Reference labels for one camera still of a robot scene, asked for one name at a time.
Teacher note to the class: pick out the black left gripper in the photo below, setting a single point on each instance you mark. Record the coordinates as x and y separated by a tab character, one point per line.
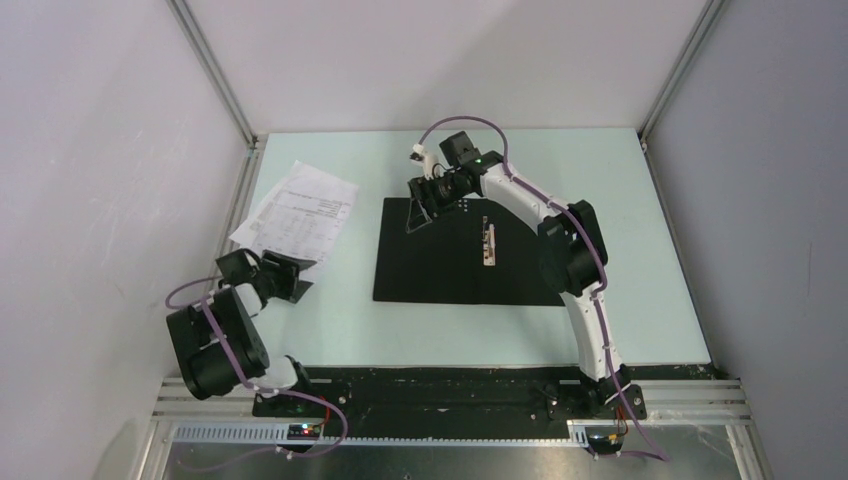
291	289

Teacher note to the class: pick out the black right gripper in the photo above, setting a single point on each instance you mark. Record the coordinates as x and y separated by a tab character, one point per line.
421	189

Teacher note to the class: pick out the red and black folder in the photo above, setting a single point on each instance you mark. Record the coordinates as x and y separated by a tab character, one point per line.
442	262

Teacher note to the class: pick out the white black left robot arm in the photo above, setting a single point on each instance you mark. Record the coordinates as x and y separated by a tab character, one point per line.
211	326

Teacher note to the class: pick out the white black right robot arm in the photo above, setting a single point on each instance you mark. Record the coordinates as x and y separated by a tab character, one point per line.
570	257

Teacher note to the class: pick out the white printed paper files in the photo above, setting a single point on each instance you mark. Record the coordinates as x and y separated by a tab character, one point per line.
301	217

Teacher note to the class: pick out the metal folder clip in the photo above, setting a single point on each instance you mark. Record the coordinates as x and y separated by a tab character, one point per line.
488	242

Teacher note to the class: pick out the left controller board with leds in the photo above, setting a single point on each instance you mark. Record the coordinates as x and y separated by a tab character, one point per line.
304	432

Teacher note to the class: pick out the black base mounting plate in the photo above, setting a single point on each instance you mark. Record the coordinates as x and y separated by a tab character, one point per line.
478	404

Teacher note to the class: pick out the right controller board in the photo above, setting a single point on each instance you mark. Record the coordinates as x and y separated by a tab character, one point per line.
604	445

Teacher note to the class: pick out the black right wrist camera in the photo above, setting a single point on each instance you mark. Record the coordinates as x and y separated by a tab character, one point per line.
460	153

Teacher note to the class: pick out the aluminium front frame rail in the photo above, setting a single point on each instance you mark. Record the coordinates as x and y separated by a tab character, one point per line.
694	429

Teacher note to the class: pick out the left aluminium corner post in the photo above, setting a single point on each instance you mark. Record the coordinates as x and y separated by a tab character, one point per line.
200	45

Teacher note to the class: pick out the aluminium corner post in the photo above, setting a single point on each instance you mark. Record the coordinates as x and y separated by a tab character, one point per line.
706	22
200	45

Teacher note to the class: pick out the right aluminium corner post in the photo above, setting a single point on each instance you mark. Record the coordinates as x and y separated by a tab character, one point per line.
706	22

